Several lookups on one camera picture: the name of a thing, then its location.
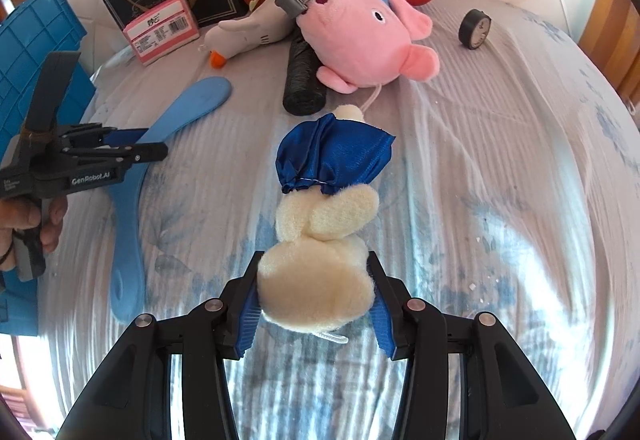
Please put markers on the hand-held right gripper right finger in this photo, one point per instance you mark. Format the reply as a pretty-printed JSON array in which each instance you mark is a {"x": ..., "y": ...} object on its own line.
[{"x": 385, "y": 327}]

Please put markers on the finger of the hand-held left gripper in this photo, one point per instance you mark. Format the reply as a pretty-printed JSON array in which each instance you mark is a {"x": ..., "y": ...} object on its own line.
[
  {"x": 145, "y": 152},
  {"x": 125, "y": 137}
]

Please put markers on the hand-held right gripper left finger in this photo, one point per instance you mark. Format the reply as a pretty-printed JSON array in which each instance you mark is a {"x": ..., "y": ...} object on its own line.
[{"x": 247, "y": 327}]

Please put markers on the blue shoehorn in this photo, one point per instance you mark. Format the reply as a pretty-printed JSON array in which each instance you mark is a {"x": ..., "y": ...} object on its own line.
[{"x": 195, "y": 100}]

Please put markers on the cream rabbit plush blue dress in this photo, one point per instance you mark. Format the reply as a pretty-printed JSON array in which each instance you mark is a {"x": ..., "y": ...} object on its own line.
[{"x": 320, "y": 270}]

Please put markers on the blue plastic crate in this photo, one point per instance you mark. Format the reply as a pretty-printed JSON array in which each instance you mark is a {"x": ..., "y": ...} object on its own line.
[{"x": 35, "y": 50}]

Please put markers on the person's left hand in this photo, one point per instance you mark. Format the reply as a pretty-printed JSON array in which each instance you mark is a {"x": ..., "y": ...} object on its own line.
[{"x": 56, "y": 220}]

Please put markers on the pink cardboard box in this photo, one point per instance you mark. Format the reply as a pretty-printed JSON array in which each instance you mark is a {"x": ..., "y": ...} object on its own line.
[{"x": 160, "y": 27}]

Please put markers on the white goose plush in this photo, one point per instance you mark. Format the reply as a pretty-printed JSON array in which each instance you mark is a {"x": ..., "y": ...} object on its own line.
[{"x": 240, "y": 37}]

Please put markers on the black garbage bag roll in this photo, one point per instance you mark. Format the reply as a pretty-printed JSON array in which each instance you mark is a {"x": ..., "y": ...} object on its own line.
[{"x": 302, "y": 80}]

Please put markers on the pink pig plush blue body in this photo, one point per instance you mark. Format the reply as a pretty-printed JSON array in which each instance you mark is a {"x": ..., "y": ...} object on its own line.
[{"x": 360, "y": 40}]

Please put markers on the black tape roll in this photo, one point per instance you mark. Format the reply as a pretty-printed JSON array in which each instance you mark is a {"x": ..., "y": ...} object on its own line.
[{"x": 475, "y": 31}]

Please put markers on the wooden frame post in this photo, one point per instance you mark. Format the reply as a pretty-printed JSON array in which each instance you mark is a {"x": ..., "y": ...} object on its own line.
[{"x": 620, "y": 35}]

